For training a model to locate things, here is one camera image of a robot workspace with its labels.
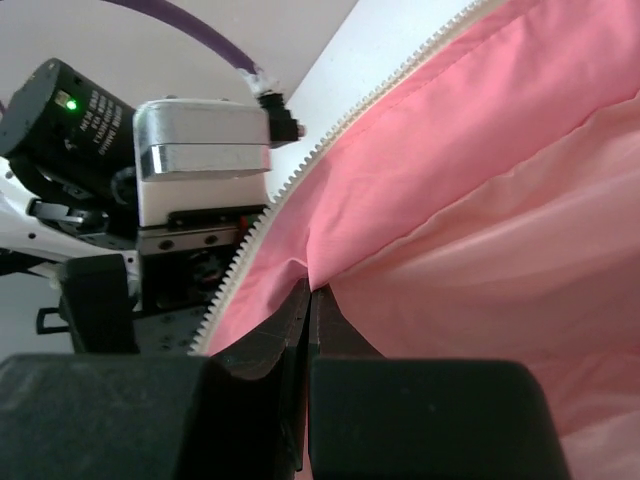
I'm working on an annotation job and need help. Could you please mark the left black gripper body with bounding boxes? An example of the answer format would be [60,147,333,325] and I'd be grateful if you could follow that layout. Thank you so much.
[36,219,253,354]

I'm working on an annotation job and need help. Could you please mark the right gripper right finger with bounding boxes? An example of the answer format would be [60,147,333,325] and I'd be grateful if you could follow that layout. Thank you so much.
[308,288,570,479]

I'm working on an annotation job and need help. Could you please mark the pink zip-up jacket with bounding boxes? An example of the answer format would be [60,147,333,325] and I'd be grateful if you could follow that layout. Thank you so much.
[195,0,639,479]

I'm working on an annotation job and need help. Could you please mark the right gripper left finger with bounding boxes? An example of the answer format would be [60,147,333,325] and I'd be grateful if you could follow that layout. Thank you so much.
[1,281,311,479]

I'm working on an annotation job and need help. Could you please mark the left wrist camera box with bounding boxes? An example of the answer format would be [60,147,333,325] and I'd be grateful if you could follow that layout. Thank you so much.
[132,99,271,228]

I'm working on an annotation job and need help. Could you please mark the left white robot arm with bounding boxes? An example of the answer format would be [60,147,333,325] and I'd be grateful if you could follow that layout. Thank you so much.
[1,58,270,354]

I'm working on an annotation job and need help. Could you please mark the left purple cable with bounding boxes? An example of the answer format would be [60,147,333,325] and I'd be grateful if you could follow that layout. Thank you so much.
[99,0,308,151]

